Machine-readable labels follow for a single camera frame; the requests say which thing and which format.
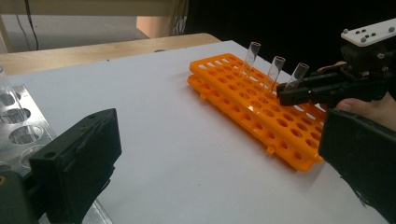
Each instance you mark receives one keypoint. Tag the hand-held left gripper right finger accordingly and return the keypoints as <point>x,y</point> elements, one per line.
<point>364,155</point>

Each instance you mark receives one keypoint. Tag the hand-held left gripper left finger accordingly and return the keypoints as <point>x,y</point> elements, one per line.
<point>77,161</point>

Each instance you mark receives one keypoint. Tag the metal test tube rack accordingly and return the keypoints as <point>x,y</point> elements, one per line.
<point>43,129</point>

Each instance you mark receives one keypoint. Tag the orange plastic test tube rack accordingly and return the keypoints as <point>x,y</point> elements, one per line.
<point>249,102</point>

